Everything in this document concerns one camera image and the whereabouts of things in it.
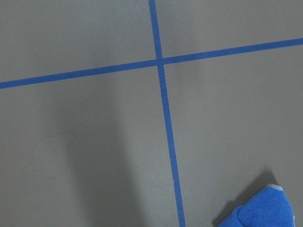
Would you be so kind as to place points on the blue microfibre towel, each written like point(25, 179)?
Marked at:
point(269, 207)

